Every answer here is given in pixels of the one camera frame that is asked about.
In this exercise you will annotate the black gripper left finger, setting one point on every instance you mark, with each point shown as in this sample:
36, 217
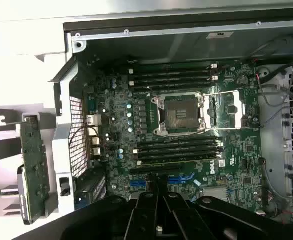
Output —
116, 220

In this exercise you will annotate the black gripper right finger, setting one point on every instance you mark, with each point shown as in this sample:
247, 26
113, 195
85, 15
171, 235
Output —
211, 220

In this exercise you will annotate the silver chipset heatsink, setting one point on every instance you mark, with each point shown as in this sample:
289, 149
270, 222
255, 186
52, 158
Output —
212, 193

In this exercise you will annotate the blue expansion slot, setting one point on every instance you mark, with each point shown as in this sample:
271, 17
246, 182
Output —
137, 183

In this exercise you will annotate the long black expansion slot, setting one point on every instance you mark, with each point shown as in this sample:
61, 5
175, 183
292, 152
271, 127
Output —
141, 171

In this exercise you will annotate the black case latch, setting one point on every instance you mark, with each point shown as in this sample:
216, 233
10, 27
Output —
64, 186

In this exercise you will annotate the silver rear port block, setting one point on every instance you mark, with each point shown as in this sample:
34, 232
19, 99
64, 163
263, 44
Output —
96, 151
94, 131
94, 120
96, 141

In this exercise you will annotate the green motherboard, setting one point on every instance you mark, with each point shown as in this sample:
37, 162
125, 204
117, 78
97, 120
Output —
236, 150

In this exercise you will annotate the RAM slot with white clips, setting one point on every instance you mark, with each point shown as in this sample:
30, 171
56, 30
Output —
171, 80
171, 68
179, 147

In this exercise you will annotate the black and grey PC case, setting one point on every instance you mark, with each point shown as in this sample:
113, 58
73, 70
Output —
61, 150

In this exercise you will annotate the CPU socket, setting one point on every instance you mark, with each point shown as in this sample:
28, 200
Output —
179, 115

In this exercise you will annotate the blue serial port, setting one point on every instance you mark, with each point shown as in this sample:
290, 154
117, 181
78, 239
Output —
92, 105

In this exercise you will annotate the metal socket cover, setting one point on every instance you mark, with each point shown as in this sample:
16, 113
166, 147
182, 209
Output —
239, 105

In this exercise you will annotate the thin metal locking lever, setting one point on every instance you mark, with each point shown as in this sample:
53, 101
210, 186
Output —
220, 93

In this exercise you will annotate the round coin battery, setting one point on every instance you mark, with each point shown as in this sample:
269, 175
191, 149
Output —
242, 80

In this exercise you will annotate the grey parts rack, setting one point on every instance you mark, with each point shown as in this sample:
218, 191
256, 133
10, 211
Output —
11, 112

